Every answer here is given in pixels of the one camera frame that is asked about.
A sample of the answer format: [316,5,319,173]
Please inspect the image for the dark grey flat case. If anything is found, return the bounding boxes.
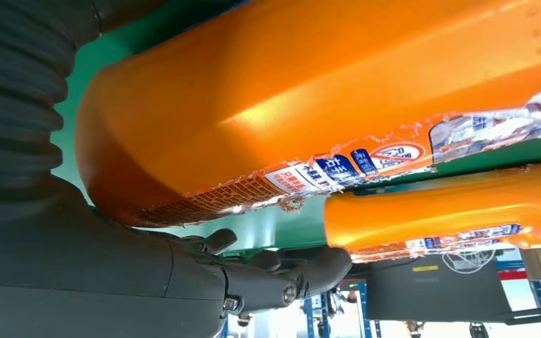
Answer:
[366,251,514,324]

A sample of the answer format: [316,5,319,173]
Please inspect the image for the white coiled cable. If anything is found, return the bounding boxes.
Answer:
[440,248,498,275]

